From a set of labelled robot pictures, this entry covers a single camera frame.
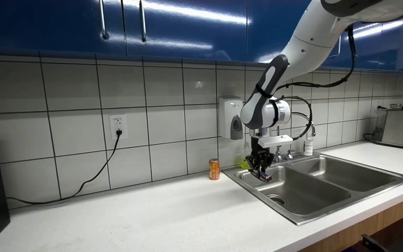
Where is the blue wall cabinet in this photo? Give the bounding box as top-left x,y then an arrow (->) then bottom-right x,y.
0,0 -> 403,73

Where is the black office chair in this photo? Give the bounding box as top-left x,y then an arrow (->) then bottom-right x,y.
358,233 -> 403,252

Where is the yellow dish soap bottle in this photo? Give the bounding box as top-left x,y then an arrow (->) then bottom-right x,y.
240,141 -> 253,170

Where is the white wall soap dispenser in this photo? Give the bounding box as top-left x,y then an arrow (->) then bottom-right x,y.
218,96 -> 245,141

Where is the chrome tap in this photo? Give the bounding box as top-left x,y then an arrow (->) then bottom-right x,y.
274,112 -> 317,163

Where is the clear bottle with label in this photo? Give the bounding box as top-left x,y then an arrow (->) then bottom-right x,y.
302,131 -> 314,157

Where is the white wall socket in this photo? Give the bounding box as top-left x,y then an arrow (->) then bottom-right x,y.
109,114 -> 129,140

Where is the orange drink can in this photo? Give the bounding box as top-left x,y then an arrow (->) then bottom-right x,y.
208,158 -> 220,181

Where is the steel double sink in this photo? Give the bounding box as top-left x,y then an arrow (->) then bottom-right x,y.
222,153 -> 403,226

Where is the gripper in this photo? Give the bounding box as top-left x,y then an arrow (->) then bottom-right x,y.
245,137 -> 275,178

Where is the silver cabinet door handle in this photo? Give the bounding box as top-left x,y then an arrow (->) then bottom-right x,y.
98,0 -> 110,40
328,35 -> 342,58
139,0 -> 147,43

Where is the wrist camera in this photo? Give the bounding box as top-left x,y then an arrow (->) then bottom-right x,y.
258,135 -> 294,148

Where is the steel coffee machine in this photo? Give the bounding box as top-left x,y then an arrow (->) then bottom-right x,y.
373,93 -> 403,152

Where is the candy bar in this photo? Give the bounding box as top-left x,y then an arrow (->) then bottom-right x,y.
257,170 -> 273,183

